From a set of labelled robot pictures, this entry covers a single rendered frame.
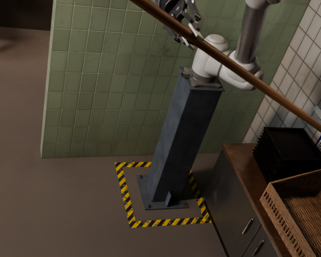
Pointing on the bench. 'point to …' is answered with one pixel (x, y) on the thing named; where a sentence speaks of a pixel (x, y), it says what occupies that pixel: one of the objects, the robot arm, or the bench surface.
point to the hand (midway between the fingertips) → (192, 36)
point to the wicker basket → (273, 201)
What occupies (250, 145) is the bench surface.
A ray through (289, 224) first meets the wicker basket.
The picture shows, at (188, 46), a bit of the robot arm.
